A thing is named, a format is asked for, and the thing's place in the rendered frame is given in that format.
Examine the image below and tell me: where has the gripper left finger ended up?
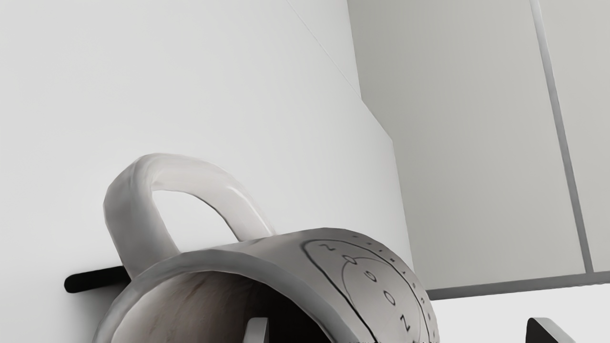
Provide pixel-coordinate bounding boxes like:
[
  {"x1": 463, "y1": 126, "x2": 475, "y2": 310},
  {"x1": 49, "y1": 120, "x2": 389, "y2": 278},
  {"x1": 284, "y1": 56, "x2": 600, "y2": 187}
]
[{"x1": 243, "y1": 316, "x2": 270, "y2": 343}]

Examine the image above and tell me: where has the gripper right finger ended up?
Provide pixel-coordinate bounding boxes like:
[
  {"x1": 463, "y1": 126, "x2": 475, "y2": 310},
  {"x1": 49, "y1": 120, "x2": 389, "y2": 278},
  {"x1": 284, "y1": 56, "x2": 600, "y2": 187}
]
[{"x1": 526, "y1": 317, "x2": 578, "y2": 343}]

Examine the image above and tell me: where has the white mug with round print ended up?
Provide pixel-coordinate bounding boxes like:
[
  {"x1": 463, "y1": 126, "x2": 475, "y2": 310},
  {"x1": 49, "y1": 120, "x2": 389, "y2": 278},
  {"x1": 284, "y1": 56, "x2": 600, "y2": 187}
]
[{"x1": 92, "y1": 152, "x2": 440, "y2": 343}]

